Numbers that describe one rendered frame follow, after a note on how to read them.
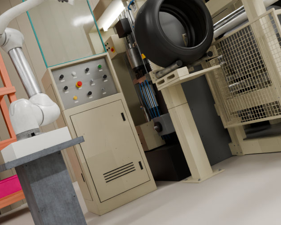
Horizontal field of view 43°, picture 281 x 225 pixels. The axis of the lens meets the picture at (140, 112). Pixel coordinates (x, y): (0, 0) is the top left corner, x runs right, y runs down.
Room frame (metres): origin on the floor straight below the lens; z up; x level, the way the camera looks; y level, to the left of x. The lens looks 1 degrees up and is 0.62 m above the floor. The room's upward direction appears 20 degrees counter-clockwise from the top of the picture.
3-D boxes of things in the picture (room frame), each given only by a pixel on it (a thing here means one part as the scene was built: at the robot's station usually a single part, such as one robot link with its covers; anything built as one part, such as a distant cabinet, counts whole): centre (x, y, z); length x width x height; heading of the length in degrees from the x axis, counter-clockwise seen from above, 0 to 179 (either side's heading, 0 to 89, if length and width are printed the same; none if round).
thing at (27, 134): (2.31, 0.73, 0.77); 0.22 x 0.18 x 0.06; 29
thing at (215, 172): (2.96, -0.31, 0.01); 0.27 x 0.27 x 0.02; 25
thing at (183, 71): (2.68, -0.30, 0.84); 0.36 x 0.09 x 0.06; 25
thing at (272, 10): (2.66, -0.83, 0.65); 0.90 x 0.02 x 0.70; 25
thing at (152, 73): (2.89, -0.36, 0.90); 0.40 x 0.03 x 0.10; 115
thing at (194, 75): (2.73, -0.43, 0.80); 0.37 x 0.36 x 0.02; 115
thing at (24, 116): (2.34, 0.73, 0.91); 0.18 x 0.16 x 0.22; 151
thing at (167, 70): (2.67, -0.31, 0.90); 0.35 x 0.05 x 0.05; 25
